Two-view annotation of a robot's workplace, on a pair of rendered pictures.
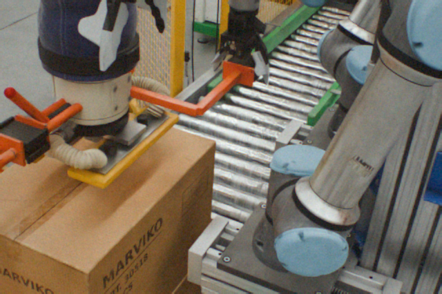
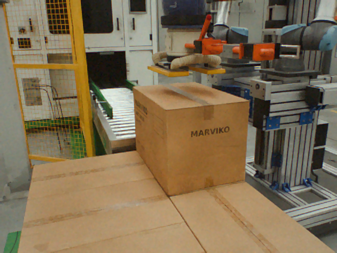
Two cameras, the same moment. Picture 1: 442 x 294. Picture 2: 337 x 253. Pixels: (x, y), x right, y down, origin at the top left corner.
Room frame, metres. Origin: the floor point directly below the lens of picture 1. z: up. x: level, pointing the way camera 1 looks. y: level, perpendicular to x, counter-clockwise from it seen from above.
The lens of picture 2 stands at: (0.22, 1.45, 1.24)
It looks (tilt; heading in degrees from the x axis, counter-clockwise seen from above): 17 degrees down; 316
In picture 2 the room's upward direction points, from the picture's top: 1 degrees counter-clockwise
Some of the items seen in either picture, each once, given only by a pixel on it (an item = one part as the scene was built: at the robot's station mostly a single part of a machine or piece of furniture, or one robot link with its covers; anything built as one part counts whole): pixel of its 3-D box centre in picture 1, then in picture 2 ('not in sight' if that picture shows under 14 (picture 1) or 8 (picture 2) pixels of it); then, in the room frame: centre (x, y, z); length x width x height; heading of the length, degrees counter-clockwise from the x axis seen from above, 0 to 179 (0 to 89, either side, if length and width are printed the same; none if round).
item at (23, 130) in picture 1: (20, 139); (207, 47); (1.05, 0.41, 1.18); 0.10 x 0.08 x 0.06; 66
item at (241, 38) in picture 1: (240, 31); (205, 22); (1.43, -0.03, 1.29); 0.09 x 0.08 x 0.12; 156
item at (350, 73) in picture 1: (366, 77); (238, 37); (1.41, -0.35, 1.20); 0.13 x 0.12 x 0.14; 17
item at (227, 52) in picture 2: not in sight; (234, 50); (0.86, 0.50, 1.17); 0.07 x 0.07 x 0.04; 66
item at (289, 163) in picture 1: (300, 183); (293, 37); (0.94, -0.16, 1.20); 0.13 x 0.12 x 0.14; 2
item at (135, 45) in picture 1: (90, 45); (184, 20); (1.28, 0.31, 1.30); 0.23 x 0.23 x 0.04
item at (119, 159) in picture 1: (127, 138); (200, 65); (1.25, 0.22, 1.08); 0.34 x 0.10 x 0.05; 156
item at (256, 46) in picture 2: not in sight; (256, 51); (0.74, 0.56, 1.18); 0.08 x 0.07 x 0.05; 156
